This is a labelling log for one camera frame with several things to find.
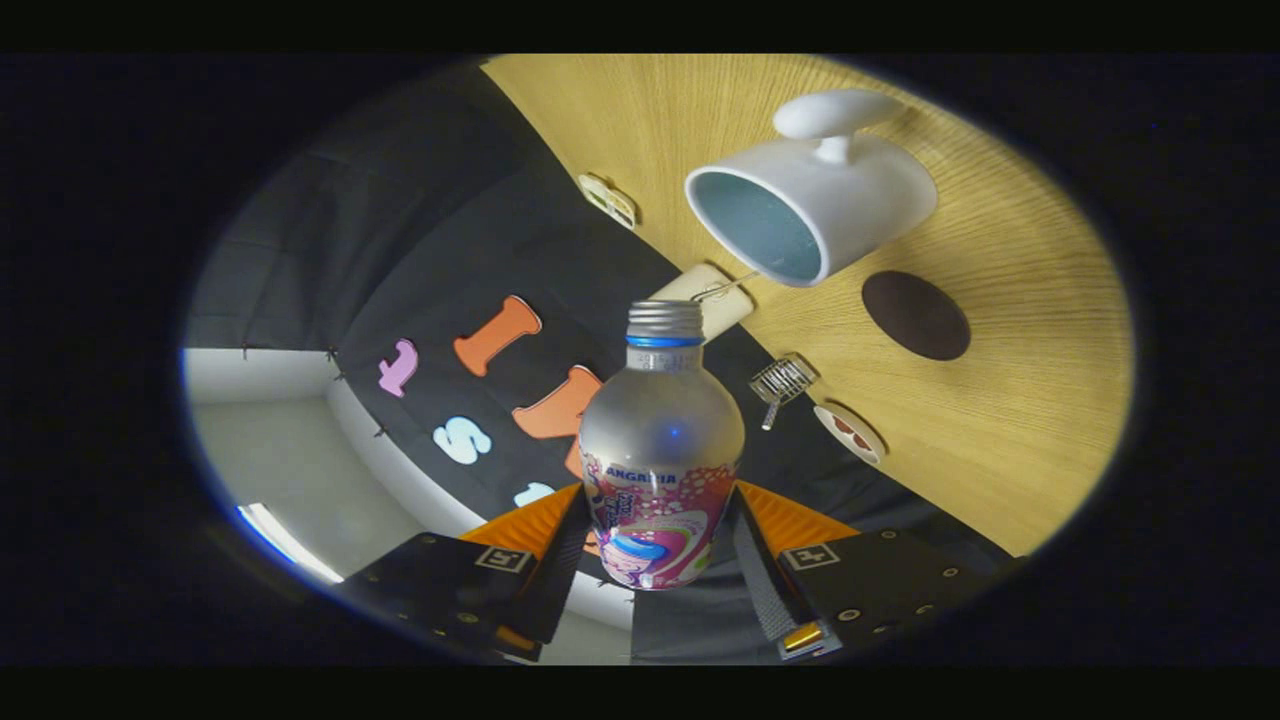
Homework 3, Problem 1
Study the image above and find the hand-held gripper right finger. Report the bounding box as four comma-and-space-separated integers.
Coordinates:
733, 480, 1021, 661

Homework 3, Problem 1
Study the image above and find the white toaster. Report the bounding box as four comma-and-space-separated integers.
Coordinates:
648, 262, 756, 341

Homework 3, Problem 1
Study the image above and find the white round plate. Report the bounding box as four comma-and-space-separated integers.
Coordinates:
813, 402, 887, 465

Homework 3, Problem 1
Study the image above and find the white cup with handle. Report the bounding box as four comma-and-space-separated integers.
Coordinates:
685, 89, 939, 289

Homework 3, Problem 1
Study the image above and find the silver juice bottle colourful label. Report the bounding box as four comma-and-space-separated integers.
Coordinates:
578, 299, 746, 591

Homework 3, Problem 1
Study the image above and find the white compartment sauce tray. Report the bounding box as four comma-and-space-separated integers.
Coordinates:
578, 173, 638, 231

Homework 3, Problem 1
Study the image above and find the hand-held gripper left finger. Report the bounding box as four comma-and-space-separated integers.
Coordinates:
340, 482, 591, 663

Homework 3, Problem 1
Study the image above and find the metal wire rack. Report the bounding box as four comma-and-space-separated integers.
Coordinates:
750, 353, 819, 404

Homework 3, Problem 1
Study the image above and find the dark brown round coaster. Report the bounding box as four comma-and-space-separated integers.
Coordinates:
862, 270, 972, 362

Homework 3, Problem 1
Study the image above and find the wooden table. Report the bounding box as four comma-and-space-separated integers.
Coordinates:
480, 55, 1136, 558

